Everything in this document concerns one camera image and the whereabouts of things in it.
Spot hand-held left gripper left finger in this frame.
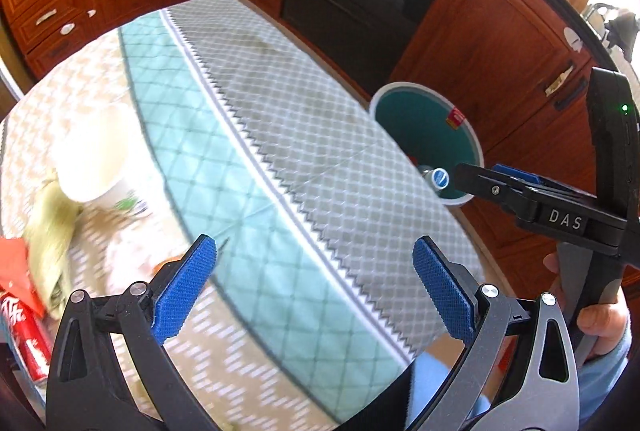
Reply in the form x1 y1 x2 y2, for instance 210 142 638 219
47 233 221 431

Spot patterned grey teal tablecloth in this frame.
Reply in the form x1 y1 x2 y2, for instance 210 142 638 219
0 0 483 431

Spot person's right hand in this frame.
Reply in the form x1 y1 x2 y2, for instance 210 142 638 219
576 285 631 345

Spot white paper cup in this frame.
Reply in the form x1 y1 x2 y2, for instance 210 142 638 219
52 104 138 207

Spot wooden kitchen cabinet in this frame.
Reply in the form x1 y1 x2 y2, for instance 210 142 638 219
0 0 621 312

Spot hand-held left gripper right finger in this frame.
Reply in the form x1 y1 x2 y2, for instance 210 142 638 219
405 235 581 431

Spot green trash bin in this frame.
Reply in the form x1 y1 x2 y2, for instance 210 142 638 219
369 82 483 208

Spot red soda can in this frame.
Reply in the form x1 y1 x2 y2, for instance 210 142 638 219
0 291 53 382

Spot small clear plastic bottle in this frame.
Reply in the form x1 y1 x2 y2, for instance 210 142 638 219
419 165 453 193

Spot red snack bag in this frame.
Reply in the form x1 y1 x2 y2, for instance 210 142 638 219
0 236 48 317

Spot dark cloth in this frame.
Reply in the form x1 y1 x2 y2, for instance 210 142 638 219
345 358 418 431

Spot pale green corn husk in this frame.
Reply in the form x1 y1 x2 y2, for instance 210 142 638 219
22 178 86 317

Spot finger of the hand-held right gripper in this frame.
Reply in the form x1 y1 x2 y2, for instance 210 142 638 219
491 163 598 198
451 162 542 218

